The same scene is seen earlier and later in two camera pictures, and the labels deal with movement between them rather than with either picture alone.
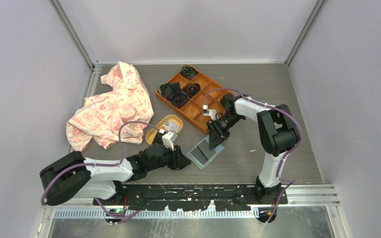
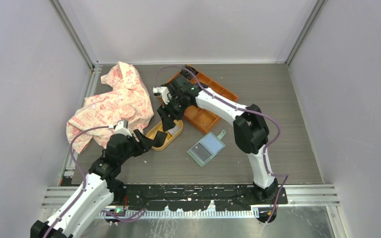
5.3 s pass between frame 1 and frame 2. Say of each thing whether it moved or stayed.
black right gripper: moved
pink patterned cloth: stayed
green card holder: stayed
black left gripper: moved
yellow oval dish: stayed
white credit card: stayed
